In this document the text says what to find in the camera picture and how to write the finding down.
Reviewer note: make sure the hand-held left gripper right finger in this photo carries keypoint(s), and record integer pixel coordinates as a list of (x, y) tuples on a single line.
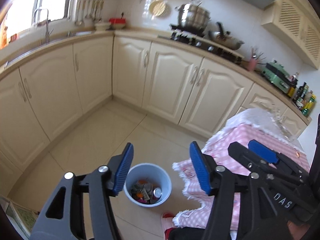
[(200, 172)]

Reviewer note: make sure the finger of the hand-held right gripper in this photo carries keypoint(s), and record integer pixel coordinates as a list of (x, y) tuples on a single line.
[(262, 151), (240, 155)]

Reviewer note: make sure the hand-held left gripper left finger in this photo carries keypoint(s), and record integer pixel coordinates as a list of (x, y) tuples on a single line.
[(123, 172)]

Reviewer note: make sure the light blue trash bin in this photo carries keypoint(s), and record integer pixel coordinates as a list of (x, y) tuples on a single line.
[(150, 170)]

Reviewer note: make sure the orange drink can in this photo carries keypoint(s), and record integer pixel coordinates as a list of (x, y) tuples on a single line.
[(157, 192)]

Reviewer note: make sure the pink checked fringed tablecloth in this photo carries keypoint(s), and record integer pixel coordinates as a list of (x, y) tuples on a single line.
[(225, 140)]

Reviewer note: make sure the crumpled grey paper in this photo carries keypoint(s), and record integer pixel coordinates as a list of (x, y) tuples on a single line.
[(140, 187)]

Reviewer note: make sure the clear plastic sheet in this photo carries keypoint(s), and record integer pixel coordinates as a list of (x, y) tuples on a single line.
[(280, 122)]

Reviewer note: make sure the pink slipper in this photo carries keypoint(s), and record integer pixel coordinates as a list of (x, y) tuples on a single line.
[(166, 223)]

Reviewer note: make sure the person's black trouser leg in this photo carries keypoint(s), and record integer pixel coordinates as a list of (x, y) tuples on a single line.
[(187, 233)]

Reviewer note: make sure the red sock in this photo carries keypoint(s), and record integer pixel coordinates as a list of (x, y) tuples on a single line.
[(170, 231)]

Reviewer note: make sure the row of condiment bottles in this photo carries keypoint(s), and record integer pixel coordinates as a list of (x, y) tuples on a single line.
[(303, 97)]

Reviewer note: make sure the green countertop oven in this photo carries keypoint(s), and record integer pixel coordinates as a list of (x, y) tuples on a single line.
[(276, 76)]

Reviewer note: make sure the pink utensil holder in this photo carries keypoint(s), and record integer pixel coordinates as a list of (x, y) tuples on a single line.
[(252, 65)]

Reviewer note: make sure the cream base kitchen cabinet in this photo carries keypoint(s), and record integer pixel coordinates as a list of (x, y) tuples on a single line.
[(175, 80)]

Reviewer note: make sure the green patterned floor mat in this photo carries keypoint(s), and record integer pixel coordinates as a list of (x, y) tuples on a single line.
[(23, 217)]

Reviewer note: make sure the steel wok with lid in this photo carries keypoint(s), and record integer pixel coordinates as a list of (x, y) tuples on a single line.
[(227, 41)]

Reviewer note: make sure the black gas stove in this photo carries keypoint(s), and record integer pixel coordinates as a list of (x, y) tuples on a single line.
[(200, 43)]

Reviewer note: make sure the steel steamer pot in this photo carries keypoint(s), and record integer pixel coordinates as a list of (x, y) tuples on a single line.
[(192, 17)]

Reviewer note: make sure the white bowl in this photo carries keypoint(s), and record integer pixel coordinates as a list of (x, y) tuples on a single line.
[(102, 26)]

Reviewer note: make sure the red container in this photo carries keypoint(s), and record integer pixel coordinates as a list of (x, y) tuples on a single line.
[(117, 22)]

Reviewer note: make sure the steel sink faucet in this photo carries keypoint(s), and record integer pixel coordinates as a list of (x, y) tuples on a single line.
[(47, 27)]

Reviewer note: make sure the row of hanging kitchen utensils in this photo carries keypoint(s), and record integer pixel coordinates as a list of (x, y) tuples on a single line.
[(93, 7)]

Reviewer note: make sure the round woven trivet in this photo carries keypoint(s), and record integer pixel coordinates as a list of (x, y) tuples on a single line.
[(158, 7)]

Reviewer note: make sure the kitchen window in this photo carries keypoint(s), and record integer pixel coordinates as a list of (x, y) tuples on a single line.
[(25, 2)]

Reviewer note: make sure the cream lattice wall cabinet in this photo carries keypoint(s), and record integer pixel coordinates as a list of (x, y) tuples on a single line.
[(295, 22)]

